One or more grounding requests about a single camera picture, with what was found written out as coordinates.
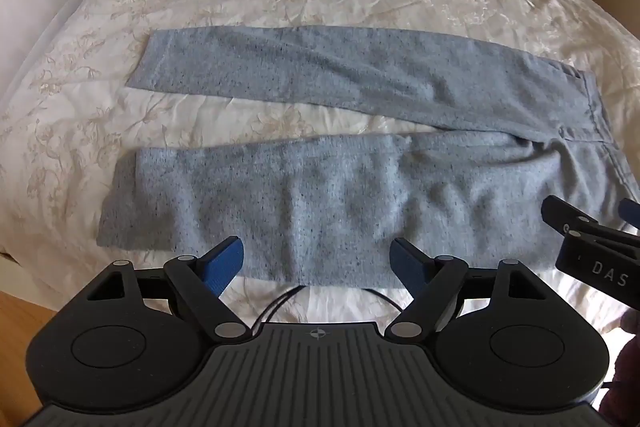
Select cream floral bedspread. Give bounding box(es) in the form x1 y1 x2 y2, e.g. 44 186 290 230
1 0 639 332

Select black cable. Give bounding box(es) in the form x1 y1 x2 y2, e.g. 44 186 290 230
252 285 407 338

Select maroon sleeve forearm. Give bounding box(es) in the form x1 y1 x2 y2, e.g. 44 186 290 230
599 309 640 426

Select grey knit pants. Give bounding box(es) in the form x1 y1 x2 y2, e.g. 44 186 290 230
96 26 639 288

